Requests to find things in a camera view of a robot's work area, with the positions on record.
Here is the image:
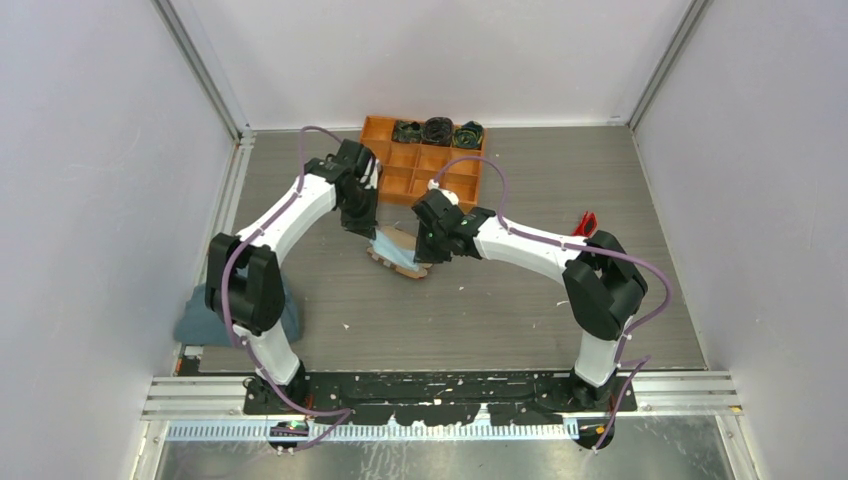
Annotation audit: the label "light blue cleaning cloth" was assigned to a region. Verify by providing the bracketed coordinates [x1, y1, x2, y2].
[369, 226, 429, 277]

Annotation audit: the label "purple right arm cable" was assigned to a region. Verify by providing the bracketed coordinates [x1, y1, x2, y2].
[427, 155, 674, 452]

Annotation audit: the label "red sunglasses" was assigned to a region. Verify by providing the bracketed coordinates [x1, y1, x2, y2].
[572, 211, 598, 238]

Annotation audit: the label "rolled green patterned tie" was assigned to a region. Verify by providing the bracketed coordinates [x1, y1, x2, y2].
[452, 121, 485, 150]

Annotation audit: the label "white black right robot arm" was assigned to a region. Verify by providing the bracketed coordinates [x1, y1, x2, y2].
[412, 188, 647, 411]

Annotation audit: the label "dark blue-grey cloth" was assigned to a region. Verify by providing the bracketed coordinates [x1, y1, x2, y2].
[173, 279, 302, 347]

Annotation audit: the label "orange wooden divided tray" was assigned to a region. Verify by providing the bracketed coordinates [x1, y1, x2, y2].
[360, 115, 487, 211]

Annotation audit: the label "rolled black brown tie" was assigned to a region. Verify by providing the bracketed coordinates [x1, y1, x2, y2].
[420, 117, 455, 147]

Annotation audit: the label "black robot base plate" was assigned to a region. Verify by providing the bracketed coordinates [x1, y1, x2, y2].
[245, 369, 639, 429]

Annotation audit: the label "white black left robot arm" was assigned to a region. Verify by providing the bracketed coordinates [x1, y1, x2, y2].
[205, 140, 380, 414]

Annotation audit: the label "rolled dark green tie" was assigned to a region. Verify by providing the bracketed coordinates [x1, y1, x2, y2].
[391, 119, 422, 144]

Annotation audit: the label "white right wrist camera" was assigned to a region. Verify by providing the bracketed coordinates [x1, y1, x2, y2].
[427, 179, 459, 205]

